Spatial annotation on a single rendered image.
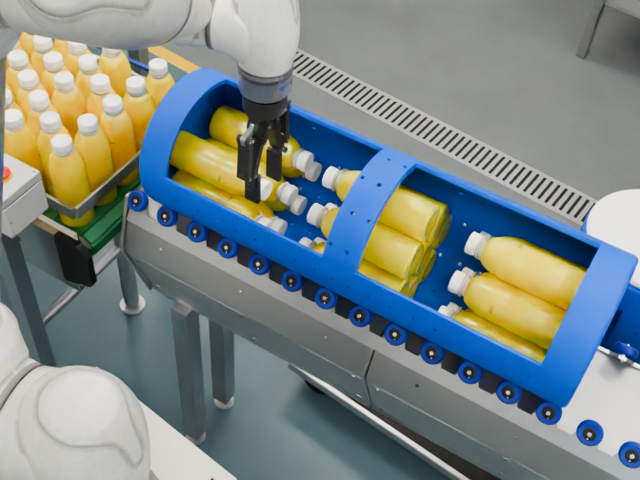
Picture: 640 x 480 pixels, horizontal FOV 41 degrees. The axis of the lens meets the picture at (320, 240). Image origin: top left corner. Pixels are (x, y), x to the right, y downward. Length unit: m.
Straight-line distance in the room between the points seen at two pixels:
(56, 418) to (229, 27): 0.62
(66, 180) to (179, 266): 0.29
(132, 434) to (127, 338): 1.66
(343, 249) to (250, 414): 1.21
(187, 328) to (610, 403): 0.96
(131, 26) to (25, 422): 0.53
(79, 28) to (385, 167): 0.82
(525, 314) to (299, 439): 1.24
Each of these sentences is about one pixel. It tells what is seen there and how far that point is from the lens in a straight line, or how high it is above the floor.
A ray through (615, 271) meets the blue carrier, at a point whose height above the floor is 1.23.
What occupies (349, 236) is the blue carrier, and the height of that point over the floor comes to 1.17.
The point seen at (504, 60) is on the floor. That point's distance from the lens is 3.95.
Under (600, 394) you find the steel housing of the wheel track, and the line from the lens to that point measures 1.67.
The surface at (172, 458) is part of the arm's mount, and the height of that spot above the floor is 1.04.
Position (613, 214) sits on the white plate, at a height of 1.04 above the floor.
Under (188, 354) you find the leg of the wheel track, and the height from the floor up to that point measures 0.47.
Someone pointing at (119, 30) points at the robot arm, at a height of 1.79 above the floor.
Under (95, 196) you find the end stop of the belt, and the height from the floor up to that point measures 0.97.
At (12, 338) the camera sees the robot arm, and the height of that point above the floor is 1.32.
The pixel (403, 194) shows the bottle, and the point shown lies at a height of 1.20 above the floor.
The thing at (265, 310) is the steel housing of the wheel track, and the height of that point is 0.87.
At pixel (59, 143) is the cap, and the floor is 1.11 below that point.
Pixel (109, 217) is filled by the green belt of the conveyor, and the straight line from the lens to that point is 1.87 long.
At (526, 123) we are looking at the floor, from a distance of 3.64.
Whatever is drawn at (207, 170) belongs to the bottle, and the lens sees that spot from 1.62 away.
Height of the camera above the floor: 2.25
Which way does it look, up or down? 48 degrees down
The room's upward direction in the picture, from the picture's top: 5 degrees clockwise
